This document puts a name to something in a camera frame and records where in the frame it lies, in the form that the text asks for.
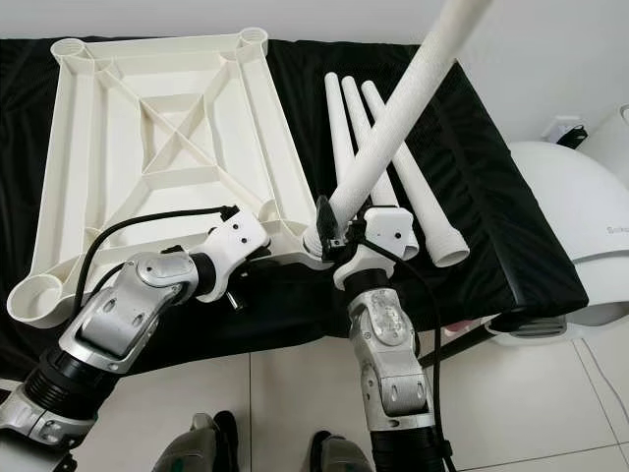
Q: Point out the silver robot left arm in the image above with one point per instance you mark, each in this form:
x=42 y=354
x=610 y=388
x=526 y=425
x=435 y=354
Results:
x=128 y=315

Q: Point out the white plastic children table top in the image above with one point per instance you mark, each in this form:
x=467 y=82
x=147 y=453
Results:
x=98 y=197

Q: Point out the grey robot right foot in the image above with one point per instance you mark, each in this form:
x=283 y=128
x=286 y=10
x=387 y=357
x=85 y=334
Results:
x=339 y=454

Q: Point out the black metal table leg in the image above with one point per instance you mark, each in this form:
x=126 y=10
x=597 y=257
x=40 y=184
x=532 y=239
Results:
x=452 y=349

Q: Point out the white dome appliance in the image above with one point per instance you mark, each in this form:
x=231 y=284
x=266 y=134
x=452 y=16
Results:
x=570 y=206

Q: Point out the white cylinder appliance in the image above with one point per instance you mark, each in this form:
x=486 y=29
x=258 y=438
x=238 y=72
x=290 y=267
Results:
x=611 y=147

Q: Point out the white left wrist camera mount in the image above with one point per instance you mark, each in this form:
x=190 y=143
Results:
x=241 y=236

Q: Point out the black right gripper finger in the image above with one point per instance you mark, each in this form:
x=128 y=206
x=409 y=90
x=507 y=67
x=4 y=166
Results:
x=324 y=226

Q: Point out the wall socket with black plug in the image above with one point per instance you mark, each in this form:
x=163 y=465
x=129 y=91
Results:
x=565 y=129

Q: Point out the black cloth table cover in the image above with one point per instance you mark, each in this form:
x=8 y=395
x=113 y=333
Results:
x=491 y=167

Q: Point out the grey robot left foot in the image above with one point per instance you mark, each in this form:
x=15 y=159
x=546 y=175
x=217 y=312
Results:
x=201 y=442

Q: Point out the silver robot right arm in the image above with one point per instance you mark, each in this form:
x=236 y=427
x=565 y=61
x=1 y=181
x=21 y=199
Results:
x=393 y=364

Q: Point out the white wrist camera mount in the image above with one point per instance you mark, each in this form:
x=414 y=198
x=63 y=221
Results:
x=388 y=231
x=241 y=236

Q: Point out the grey robot foot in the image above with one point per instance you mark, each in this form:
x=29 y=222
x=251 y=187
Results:
x=339 y=454
x=201 y=442

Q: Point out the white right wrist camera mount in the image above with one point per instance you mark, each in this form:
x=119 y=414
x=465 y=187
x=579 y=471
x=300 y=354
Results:
x=388 y=231

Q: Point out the pink plastic item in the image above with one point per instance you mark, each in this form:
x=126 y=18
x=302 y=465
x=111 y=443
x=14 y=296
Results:
x=462 y=325

